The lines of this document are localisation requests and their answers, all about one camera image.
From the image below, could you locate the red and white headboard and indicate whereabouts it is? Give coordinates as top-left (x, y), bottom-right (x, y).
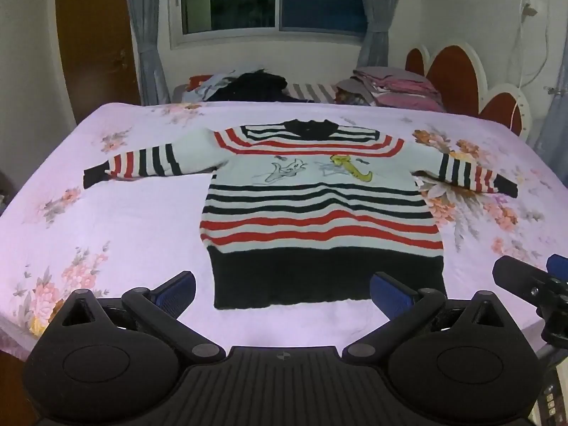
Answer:
top-left (404, 41), bottom-right (533, 140)

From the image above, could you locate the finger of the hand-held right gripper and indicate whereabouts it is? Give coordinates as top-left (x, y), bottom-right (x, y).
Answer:
top-left (547, 254), bottom-right (568, 278)
top-left (492, 255), bottom-right (548, 296)

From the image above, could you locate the stack of pink grey bedding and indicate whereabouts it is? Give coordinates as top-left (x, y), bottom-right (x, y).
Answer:
top-left (335, 66), bottom-right (447, 114)

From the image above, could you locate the white cable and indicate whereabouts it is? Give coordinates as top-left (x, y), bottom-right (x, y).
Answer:
top-left (508, 0), bottom-right (551, 136)

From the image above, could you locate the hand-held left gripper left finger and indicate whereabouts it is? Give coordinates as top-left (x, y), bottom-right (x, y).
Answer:
top-left (60, 270), bottom-right (226, 363)

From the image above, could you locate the light coloured clothes pile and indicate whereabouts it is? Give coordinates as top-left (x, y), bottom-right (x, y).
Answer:
top-left (180, 71), bottom-right (236, 104)

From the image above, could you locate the grey curtain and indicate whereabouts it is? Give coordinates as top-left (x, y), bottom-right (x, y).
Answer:
top-left (122, 0), bottom-right (171, 107)
top-left (355, 0), bottom-right (411, 72)

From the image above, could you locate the pink floral bed sheet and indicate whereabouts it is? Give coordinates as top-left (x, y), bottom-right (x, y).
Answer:
top-left (0, 100), bottom-right (568, 365)

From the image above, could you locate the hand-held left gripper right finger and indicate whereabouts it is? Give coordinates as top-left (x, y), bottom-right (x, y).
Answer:
top-left (342, 271), bottom-right (509, 363)

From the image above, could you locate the brown wooden door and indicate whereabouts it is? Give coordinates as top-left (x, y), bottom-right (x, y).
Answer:
top-left (53, 0), bottom-right (143, 125)

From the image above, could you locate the grey hanging cloth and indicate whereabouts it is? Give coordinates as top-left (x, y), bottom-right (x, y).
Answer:
top-left (530, 91), bottom-right (568, 174)

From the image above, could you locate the grey striped mattress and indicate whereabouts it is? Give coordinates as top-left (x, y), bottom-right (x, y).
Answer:
top-left (284, 82), bottom-right (342, 104)

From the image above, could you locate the black clothes pile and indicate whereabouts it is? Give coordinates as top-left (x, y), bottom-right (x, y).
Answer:
top-left (208, 69), bottom-right (289, 103)

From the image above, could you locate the red black white striped sweater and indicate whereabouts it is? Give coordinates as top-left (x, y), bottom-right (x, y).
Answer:
top-left (83, 118), bottom-right (519, 310)

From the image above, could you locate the colourful floral cloth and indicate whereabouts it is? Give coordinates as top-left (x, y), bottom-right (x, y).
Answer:
top-left (335, 89), bottom-right (371, 106)

